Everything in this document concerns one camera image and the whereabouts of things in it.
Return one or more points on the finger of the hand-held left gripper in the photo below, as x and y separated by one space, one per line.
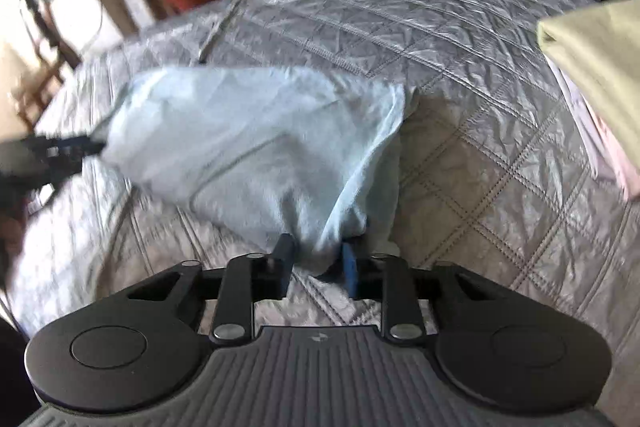
75 146

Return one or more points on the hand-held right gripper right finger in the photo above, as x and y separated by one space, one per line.
350 269

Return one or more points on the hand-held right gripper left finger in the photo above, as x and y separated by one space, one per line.
285 262

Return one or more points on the light blue garment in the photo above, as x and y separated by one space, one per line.
250 147

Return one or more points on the dark wooden chair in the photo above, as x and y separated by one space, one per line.
50 57

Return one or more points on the silver quilted bedspread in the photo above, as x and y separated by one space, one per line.
500 57

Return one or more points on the pink folded garment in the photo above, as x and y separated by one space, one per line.
616 159

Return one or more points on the cream folded garment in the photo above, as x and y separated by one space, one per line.
595 42

